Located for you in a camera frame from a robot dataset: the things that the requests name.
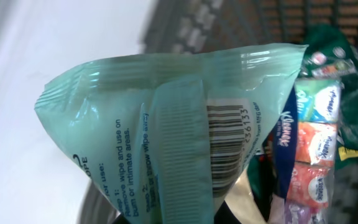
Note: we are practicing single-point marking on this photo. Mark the mint green wipes packet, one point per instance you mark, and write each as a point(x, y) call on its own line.
point(165, 137)

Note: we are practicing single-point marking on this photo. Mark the Kleenex tissue multipack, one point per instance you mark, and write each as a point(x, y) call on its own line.
point(302, 146)

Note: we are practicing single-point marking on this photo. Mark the grey plastic basket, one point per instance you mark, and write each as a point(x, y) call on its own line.
point(238, 23)

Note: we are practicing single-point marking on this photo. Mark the green Nescafe coffee bag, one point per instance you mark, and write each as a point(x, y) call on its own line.
point(345, 206)

